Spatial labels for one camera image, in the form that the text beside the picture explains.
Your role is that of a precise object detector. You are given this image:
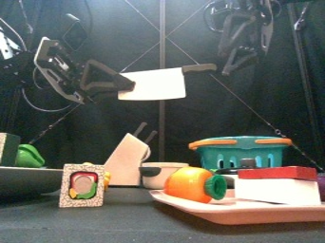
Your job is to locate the toy cleaver black handle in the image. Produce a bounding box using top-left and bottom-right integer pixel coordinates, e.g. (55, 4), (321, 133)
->
(116, 63), (218, 102)

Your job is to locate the white toy knife block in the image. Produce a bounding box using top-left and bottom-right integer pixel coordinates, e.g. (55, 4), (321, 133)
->
(103, 132), (152, 187)

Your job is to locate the yellow toy food piece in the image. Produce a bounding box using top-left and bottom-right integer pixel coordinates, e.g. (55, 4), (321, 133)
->
(103, 170), (112, 191)

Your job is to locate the green toy pepper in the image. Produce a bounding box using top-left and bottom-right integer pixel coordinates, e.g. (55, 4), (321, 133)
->
(15, 143), (47, 169)

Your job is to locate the dark sushi block toy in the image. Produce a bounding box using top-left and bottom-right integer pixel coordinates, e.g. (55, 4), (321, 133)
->
(0, 132), (21, 168)

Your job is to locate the square speckled sushi roll toy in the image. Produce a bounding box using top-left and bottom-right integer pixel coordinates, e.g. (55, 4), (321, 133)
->
(57, 162), (107, 209)

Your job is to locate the teal basket orange rim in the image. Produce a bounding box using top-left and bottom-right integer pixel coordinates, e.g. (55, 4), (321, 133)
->
(187, 136), (294, 172)

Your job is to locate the dark grey plate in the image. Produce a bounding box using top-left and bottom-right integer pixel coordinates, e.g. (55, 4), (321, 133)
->
(0, 166), (64, 199)

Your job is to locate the black pot with lid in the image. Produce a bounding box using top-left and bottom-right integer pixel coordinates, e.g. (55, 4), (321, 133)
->
(214, 158), (258, 177)

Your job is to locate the orange toy carrot green top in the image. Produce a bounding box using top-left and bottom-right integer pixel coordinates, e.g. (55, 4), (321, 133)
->
(162, 166), (229, 204)

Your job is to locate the red white toy meat slab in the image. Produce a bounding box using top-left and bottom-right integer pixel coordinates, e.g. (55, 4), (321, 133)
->
(234, 165), (322, 206)

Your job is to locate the purple toy eggplant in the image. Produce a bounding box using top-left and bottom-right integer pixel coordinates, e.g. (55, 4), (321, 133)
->
(316, 173), (325, 202)

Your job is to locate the pink plastic tray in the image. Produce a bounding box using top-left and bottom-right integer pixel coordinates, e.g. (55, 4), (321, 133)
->
(148, 189), (325, 226)

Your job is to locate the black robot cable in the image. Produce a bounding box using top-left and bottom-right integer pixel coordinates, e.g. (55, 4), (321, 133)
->
(202, 0), (229, 34)
(19, 85), (83, 114)

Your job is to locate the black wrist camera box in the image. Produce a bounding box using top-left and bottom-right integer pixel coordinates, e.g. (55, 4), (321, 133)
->
(63, 12), (88, 52)

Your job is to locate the black frame bar with strap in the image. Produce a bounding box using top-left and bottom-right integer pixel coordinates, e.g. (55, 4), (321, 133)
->
(287, 2), (324, 167)

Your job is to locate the thin diagonal brace wire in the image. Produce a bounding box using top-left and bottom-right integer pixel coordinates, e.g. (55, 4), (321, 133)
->
(28, 0), (221, 145)
(122, 0), (325, 174)

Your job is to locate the grey vertical frame pole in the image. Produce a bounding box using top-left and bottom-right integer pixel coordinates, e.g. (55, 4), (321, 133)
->
(159, 0), (167, 162)

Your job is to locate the white toy pot black handle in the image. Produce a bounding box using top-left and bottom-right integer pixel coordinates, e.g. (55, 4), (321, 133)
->
(138, 161), (190, 190)

